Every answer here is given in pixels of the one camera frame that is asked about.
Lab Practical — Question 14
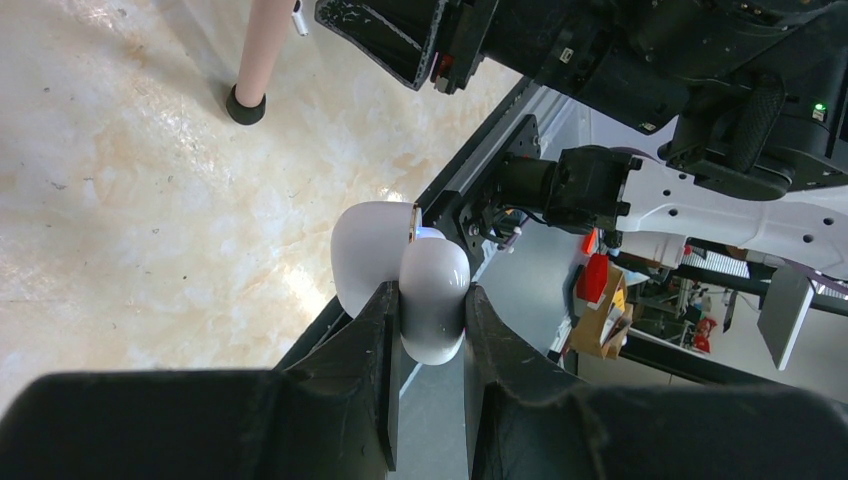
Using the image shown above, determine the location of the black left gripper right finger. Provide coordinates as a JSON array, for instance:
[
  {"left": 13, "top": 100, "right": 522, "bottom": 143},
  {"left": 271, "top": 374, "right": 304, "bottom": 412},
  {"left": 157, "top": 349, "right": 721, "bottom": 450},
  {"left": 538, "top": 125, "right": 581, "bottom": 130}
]
[{"left": 464, "top": 285, "right": 847, "bottom": 479}]

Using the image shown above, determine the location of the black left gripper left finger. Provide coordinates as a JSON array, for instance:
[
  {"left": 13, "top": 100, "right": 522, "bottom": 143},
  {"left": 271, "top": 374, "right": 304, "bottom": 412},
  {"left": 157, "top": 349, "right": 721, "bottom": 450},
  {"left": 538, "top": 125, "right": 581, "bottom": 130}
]
[{"left": 1, "top": 282, "right": 400, "bottom": 479}]

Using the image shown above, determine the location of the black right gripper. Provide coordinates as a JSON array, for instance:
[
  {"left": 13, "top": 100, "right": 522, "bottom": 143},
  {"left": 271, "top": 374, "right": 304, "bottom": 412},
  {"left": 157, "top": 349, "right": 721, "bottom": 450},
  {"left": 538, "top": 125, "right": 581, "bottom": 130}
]
[{"left": 313, "top": 0, "right": 704, "bottom": 136}]

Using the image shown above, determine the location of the white earbud charging case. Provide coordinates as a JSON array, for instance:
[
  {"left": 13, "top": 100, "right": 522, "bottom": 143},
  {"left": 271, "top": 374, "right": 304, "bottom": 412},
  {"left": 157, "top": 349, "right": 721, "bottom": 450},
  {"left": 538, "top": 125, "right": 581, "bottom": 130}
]
[{"left": 331, "top": 201, "right": 471, "bottom": 366}]

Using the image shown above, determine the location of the white earbud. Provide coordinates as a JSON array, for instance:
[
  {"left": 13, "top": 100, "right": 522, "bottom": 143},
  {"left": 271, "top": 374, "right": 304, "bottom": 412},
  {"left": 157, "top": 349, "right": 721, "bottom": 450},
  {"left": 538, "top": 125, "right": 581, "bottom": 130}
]
[{"left": 291, "top": 0, "right": 310, "bottom": 37}]

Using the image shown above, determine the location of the cardboard box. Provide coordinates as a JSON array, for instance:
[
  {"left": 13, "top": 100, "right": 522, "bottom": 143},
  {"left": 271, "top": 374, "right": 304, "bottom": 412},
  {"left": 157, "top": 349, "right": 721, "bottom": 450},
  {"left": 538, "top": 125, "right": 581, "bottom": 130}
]
[{"left": 569, "top": 266, "right": 633, "bottom": 359}]

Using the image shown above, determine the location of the pink music stand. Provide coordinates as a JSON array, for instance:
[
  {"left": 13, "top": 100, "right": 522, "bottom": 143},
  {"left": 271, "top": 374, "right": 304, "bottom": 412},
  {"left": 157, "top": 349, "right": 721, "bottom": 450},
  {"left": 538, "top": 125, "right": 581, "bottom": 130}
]
[{"left": 225, "top": 0, "right": 295, "bottom": 126}]

